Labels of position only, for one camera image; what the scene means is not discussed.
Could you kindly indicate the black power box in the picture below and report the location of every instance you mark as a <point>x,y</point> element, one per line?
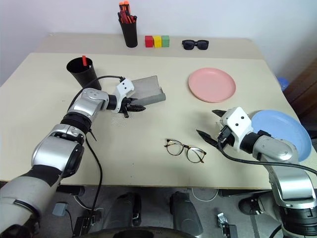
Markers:
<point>83,225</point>

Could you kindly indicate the red cube block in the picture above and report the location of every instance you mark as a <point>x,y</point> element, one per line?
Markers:
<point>148,41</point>

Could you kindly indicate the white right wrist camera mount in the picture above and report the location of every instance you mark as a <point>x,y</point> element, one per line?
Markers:
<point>239,121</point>

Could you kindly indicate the orange-capped marker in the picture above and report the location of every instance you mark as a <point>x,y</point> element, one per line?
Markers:
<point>121,6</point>
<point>127,5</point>

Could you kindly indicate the small metal clamp device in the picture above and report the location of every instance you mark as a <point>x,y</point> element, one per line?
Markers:
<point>224,223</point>

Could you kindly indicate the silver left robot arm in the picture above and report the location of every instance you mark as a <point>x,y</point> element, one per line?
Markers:
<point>59,151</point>

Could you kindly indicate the green cube block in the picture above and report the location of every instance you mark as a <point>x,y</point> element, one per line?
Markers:
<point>165,41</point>

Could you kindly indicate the blue water bottle cap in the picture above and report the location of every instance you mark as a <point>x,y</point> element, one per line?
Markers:
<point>282,83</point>

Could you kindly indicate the yellow cube block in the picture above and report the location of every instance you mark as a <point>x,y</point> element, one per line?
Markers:
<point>157,41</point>

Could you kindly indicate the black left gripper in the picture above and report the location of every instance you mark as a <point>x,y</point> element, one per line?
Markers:
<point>125,104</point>

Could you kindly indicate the tall black pen holder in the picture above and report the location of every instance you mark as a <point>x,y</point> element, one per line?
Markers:
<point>130,34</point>

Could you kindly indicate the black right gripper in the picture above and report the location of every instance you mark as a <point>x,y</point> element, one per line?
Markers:
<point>226,137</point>

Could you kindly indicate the black rounded caster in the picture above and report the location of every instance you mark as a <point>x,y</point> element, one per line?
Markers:
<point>255,205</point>

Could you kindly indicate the dark rounded shape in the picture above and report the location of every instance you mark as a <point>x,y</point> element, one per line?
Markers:
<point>123,210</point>
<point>185,210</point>

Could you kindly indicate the red and black marker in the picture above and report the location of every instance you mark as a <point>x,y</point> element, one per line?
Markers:
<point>133,18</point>
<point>125,17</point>

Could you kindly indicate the black under-table box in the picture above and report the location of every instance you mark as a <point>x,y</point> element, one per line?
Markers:
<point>71,190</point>

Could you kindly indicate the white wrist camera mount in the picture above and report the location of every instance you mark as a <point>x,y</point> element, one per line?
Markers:
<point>123,87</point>
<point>239,121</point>

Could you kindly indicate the tortoiseshell eyeglasses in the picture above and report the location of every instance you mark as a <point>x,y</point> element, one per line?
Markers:
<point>185,150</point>

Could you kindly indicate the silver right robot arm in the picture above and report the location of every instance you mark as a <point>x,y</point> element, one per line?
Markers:
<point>277,148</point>

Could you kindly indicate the blue plate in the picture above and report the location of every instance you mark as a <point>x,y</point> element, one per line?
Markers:
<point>284,129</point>

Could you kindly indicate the grey power adapter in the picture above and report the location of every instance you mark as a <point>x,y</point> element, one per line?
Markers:
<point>60,209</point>

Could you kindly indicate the black sunglasses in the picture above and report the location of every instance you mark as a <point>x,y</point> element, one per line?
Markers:
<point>195,44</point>

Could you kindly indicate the pink plate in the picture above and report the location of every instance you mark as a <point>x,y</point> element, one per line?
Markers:
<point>211,84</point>

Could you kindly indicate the wide black cup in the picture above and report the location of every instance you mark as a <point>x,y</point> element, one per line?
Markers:
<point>84,74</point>

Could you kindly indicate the brown wooden cabinet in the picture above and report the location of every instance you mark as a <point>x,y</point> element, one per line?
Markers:
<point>304,94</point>

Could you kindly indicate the grey glasses case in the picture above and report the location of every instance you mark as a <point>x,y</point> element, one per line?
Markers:
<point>148,90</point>

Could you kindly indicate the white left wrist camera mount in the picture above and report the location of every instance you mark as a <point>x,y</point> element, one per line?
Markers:
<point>123,87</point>

